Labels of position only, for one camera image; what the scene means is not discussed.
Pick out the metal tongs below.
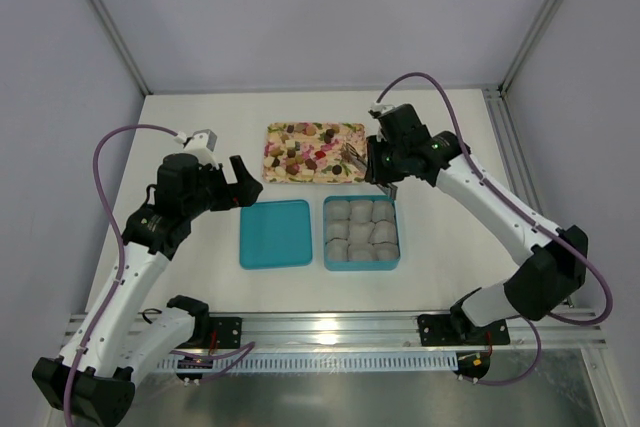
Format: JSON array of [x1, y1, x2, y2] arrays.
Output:
[[341, 143, 398, 201]]

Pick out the brown round chocolate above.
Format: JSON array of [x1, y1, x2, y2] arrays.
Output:
[[324, 129, 335, 143]]

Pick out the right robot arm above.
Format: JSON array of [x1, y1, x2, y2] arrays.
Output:
[[365, 103, 588, 341]]

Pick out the slotted cable duct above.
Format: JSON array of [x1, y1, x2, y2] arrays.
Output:
[[155, 350, 458, 375]]

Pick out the teal tin lid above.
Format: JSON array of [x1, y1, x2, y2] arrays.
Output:
[[239, 199, 313, 270]]

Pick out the aluminium rail frame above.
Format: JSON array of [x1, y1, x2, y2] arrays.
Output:
[[64, 309, 609, 351]]

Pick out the teal tin box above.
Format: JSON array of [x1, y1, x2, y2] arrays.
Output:
[[322, 195, 401, 272]]

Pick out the floral serving tray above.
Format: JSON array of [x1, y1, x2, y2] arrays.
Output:
[[262, 122, 366, 184]]

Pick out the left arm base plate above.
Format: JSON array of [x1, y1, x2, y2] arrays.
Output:
[[205, 316, 243, 351]]

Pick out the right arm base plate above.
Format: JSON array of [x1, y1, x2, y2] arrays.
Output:
[[417, 313, 511, 347]]

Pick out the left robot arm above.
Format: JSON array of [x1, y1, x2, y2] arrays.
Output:
[[32, 153, 263, 426]]

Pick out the white paper cup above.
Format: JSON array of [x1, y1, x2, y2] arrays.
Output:
[[349, 199, 374, 223], [348, 222, 375, 245], [325, 199, 351, 221]]

